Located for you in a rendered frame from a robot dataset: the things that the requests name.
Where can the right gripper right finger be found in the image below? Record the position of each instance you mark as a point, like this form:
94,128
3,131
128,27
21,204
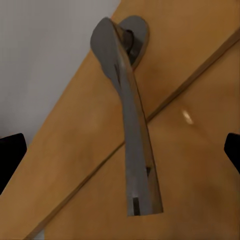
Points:
232,149

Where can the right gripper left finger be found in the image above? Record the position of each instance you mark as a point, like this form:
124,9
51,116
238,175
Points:
12,150

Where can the door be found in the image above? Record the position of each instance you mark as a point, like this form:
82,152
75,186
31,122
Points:
134,147

